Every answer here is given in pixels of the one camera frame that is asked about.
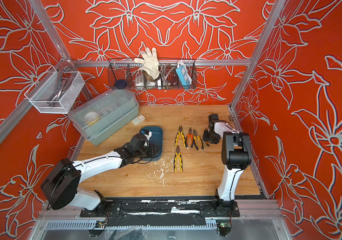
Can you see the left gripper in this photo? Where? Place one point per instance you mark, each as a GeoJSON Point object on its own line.
{"type": "Point", "coordinates": [152, 150]}

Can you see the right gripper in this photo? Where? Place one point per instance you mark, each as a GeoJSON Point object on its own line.
{"type": "Point", "coordinates": [205, 137]}

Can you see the orange yellow black pliers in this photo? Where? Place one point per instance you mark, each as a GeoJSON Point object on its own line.
{"type": "Point", "coordinates": [197, 142]}

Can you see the yellow black combination pliers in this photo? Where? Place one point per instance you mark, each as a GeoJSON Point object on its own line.
{"type": "Point", "coordinates": [180, 134]}

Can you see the yellow black long pliers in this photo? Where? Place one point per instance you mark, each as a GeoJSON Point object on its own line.
{"type": "Point", "coordinates": [178, 160]}

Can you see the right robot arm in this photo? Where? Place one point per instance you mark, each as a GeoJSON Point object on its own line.
{"type": "Point", "coordinates": [236, 155]}

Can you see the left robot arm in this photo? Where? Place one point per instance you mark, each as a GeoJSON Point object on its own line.
{"type": "Point", "coordinates": [61, 186]}

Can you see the teal plastic storage box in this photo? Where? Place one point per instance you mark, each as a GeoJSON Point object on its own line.
{"type": "Point", "coordinates": [157, 140]}

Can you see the light blue box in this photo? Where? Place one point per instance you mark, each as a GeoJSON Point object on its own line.
{"type": "Point", "coordinates": [183, 74]}

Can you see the small white orange carton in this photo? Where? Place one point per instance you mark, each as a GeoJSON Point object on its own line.
{"type": "Point", "coordinates": [139, 119]}

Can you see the translucent grey tool case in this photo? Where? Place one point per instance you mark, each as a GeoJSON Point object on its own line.
{"type": "Point", "coordinates": [105, 114]}

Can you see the dark round can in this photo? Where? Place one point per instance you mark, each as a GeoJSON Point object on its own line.
{"type": "Point", "coordinates": [121, 84]}

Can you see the white power strip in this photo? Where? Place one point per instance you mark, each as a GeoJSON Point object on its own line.
{"type": "Point", "coordinates": [139, 81]}

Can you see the white work glove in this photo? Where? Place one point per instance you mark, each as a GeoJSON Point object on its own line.
{"type": "Point", "coordinates": [150, 62]}

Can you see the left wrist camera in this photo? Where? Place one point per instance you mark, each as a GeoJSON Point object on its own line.
{"type": "Point", "coordinates": [148, 134]}

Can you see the black mounting base rail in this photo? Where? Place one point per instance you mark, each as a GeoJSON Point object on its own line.
{"type": "Point", "coordinates": [202, 206]}

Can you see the black wire wall basket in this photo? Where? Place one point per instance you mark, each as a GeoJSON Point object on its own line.
{"type": "Point", "coordinates": [167, 74]}

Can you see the white mesh wall basket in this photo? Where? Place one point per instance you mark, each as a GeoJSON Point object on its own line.
{"type": "Point", "coordinates": [55, 91]}

